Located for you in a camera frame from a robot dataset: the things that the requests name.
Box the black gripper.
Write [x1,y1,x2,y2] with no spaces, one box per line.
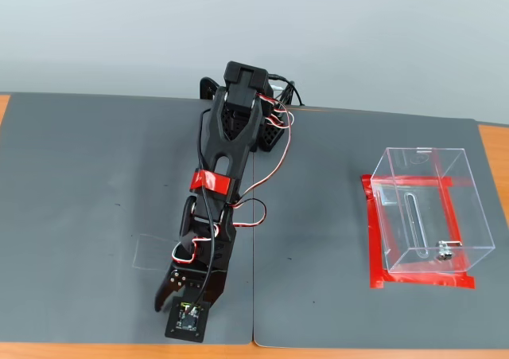
[153,231,239,313]

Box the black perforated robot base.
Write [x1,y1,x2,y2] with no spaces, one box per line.
[220,76,295,153]

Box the red tape on arm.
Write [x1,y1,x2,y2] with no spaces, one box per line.
[189,170,232,196]

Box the transparent acrylic box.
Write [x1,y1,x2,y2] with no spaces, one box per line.
[370,146,496,275]

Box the grey table mat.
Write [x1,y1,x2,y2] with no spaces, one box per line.
[0,92,255,345]
[252,106,509,350]

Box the black table clamp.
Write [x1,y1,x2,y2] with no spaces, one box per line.
[198,76,220,102]

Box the red white black servo cable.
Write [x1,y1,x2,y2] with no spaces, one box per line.
[232,197,268,229]
[171,223,222,265]
[228,95,293,209]

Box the black wrist camera board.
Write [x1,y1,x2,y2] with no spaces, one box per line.
[165,299,211,342]

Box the black power cable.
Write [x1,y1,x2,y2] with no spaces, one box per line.
[268,73,305,107]

